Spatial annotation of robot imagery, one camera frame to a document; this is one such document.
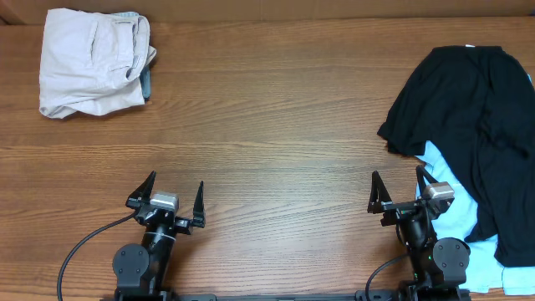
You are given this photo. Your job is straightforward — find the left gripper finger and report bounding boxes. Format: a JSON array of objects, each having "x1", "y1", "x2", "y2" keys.
[
  {"x1": 128, "y1": 171, "x2": 156, "y2": 202},
  {"x1": 192, "y1": 181, "x2": 206, "y2": 228}
]

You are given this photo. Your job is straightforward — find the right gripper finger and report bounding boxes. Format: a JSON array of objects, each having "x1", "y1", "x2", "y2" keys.
[
  {"x1": 367, "y1": 171, "x2": 393, "y2": 213},
  {"x1": 415, "y1": 165, "x2": 437, "y2": 195}
]

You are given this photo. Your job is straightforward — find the black t-shirt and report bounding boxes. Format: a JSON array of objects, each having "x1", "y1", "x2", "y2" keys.
[{"x1": 378, "y1": 46, "x2": 534, "y2": 268}]

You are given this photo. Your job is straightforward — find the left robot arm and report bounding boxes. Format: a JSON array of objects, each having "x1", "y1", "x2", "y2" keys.
[{"x1": 112, "y1": 171, "x2": 206, "y2": 300}]

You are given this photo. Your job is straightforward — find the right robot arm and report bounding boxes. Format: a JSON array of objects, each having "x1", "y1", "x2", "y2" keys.
[{"x1": 364, "y1": 166, "x2": 471, "y2": 301}]

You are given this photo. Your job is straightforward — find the light blue t-shirt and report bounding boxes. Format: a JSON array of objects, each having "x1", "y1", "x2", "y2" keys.
[{"x1": 418, "y1": 140, "x2": 534, "y2": 296}]

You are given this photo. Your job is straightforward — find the beige folded trousers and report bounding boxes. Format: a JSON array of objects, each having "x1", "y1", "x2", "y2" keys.
[{"x1": 39, "y1": 8, "x2": 156, "y2": 119}]

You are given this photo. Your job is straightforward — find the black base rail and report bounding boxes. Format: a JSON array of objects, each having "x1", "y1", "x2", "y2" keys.
[{"x1": 99, "y1": 288, "x2": 472, "y2": 301}]

